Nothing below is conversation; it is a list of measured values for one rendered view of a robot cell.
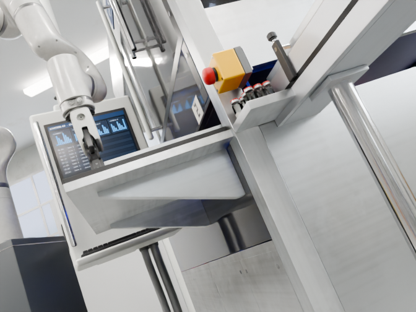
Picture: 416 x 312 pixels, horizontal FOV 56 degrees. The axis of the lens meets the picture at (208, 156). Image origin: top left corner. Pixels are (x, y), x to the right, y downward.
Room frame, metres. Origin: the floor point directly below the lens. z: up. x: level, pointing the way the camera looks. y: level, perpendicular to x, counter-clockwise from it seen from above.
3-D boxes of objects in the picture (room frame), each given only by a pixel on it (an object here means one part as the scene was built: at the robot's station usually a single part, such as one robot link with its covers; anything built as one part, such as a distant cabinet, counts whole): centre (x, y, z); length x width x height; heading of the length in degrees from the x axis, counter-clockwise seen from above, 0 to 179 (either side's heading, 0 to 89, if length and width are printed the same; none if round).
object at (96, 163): (0.91, 0.26, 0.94); 0.03 x 0.03 x 0.07; 16
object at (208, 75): (0.84, -0.08, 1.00); 0.04 x 0.04 x 0.04; 16
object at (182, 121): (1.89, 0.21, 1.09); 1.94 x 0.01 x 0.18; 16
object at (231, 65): (0.85, -0.12, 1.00); 0.08 x 0.07 x 0.07; 106
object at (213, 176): (0.96, 0.12, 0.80); 0.34 x 0.03 x 0.13; 106
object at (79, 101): (0.93, 0.26, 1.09); 0.09 x 0.08 x 0.03; 16
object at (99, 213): (1.20, 0.18, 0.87); 0.70 x 0.48 x 0.02; 16
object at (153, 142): (2.12, 0.26, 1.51); 0.49 x 0.01 x 0.59; 16
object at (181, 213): (1.44, 0.26, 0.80); 0.34 x 0.03 x 0.13; 106
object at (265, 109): (0.85, -0.17, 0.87); 0.14 x 0.13 x 0.02; 106
